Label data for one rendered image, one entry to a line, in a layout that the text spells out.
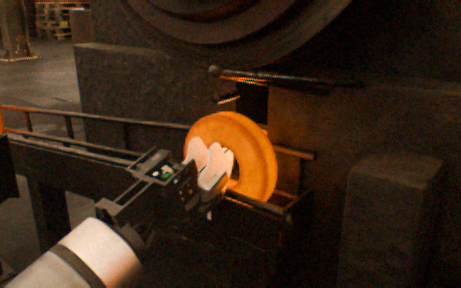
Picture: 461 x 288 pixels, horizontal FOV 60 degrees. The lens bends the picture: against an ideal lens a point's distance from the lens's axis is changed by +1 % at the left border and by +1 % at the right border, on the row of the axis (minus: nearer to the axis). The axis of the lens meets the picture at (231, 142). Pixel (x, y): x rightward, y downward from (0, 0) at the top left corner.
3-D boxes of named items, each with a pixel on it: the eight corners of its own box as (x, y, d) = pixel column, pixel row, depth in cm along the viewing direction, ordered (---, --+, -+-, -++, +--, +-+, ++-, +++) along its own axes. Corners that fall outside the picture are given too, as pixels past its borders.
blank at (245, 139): (191, 108, 62) (176, 113, 60) (274, 112, 53) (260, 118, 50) (203, 198, 67) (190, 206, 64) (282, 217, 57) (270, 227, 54)
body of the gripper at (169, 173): (200, 156, 47) (124, 224, 40) (215, 207, 52) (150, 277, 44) (156, 142, 51) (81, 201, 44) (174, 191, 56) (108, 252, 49)
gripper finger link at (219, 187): (235, 174, 52) (193, 218, 47) (237, 183, 53) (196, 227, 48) (208, 166, 55) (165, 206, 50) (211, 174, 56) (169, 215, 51)
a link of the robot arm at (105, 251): (126, 319, 42) (74, 281, 47) (158, 283, 45) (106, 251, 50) (94, 265, 37) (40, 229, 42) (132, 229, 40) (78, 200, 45)
